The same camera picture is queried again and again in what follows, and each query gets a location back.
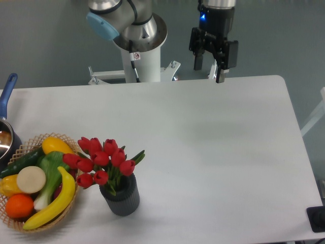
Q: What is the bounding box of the blue handled saucepan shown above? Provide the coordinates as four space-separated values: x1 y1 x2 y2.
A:
1 73 22 171

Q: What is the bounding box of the dark grey ribbed vase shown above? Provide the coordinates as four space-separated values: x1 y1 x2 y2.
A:
99 174 140 217

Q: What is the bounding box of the woven wicker basket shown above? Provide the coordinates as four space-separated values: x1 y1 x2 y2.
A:
1 133 80 233

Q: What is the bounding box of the green bok choy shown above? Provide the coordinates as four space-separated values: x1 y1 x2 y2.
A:
34 151 70 211

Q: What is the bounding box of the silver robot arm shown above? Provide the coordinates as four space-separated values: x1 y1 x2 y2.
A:
86 1 239 83

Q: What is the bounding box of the white frame at right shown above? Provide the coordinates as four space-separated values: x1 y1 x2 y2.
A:
300 87 324 137

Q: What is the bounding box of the orange fruit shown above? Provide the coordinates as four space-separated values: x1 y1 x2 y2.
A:
5 194 34 219

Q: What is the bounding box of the red tulip bouquet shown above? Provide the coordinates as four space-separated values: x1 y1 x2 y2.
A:
62 137 145 196

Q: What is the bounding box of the yellow bell pepper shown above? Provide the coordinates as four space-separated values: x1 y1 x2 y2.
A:
1 174 23 197

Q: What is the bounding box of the green cucumber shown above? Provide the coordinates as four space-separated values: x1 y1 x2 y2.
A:
1 147 45 178

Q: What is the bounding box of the black device at table edge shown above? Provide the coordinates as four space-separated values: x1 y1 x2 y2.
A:
306 206 325 233

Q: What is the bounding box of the beige round disc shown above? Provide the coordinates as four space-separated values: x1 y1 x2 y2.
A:
16 166 46 194

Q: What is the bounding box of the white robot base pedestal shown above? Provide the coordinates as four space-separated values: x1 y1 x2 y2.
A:
88 47 181 85

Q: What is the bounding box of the black cable on pedestal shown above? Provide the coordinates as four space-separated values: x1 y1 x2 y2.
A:
128 40 141 83

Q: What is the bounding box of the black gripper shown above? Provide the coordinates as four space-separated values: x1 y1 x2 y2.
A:
189 5 239 83

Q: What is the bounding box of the yellow banana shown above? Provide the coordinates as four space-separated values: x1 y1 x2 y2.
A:
23 166 76 231

